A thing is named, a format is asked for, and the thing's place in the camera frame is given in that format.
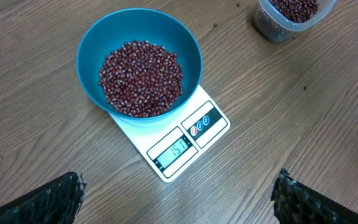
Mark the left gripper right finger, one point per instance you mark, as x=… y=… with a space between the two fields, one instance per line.
x=295 y=203

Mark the red beans in bowl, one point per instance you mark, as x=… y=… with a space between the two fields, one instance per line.
x=141 y=79

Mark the white digital kitchen scale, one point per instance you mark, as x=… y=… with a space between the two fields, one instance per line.
x=171 y=144

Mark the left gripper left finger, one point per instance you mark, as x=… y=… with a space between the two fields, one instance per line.
x=57 y=201

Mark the red beans in container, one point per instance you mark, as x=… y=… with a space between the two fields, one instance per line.
x=298 y=11

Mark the blue plastic bowl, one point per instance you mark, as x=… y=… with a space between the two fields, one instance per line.
x=111 y=31

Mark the clear plastic container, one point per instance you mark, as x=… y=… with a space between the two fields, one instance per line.
x=277 y=28

